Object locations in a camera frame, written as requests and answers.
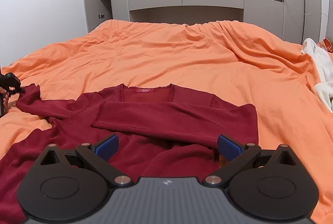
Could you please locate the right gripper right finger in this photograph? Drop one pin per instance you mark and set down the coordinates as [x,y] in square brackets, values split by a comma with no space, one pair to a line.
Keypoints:
[239,158]

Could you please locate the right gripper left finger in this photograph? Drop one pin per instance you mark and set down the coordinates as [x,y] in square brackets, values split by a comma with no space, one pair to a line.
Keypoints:
[95,158]

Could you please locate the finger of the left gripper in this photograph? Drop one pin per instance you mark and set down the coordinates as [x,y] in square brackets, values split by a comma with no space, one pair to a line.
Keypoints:
[11,84]

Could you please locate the dark red knit sweater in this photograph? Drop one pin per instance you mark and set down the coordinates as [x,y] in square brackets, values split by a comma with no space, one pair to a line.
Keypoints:
[163,132]

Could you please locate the orange bed duvet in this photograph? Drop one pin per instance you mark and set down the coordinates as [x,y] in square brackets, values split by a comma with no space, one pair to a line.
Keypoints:
[238,62]

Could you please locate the beige crumpled garment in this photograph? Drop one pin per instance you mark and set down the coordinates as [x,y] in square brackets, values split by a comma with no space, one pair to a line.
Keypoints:
[323,63]

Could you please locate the orange pillow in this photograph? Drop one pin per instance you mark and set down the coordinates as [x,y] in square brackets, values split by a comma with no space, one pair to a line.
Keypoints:
[326,45]

